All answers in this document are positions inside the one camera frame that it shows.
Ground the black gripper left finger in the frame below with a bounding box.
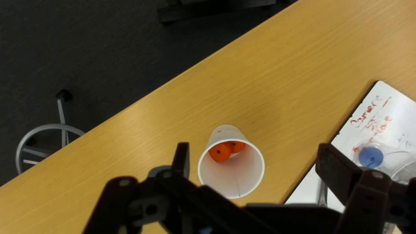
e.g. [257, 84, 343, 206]
[82, 141, 278, 234]

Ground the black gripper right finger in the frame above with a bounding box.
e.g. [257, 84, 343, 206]
[315, 143, 416, 234]

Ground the blue round token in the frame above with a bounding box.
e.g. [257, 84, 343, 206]
[356, 145, 385, 169]

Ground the clear plastic cup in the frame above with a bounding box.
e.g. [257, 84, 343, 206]
[351, 139, 416, 187]

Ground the translucent white plastic cup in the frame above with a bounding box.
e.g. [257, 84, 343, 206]
[196, 123, 266, 200]

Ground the black perforated robot platform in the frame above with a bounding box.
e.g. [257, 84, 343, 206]
[156, 0, 302, 23]

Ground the chair base with foot ring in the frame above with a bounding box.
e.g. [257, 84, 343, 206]
[14, 88, 86, 175]

